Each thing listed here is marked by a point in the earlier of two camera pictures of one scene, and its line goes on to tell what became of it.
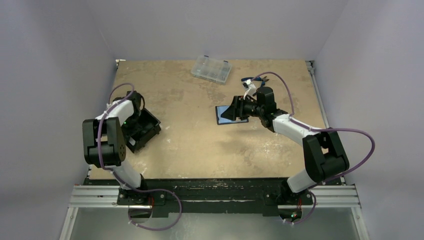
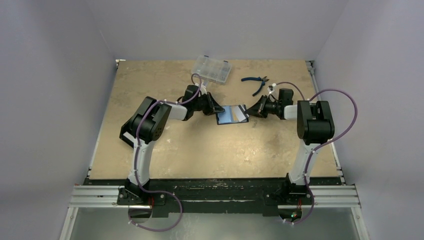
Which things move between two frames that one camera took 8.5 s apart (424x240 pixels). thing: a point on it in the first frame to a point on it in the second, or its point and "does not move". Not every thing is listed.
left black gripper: (125, 130) to (213, 107)
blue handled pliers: (254, 78) does not move
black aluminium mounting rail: (159, 196) does not move
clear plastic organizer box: (211, 69) does not move
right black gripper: (238, 108) to (261, 107)
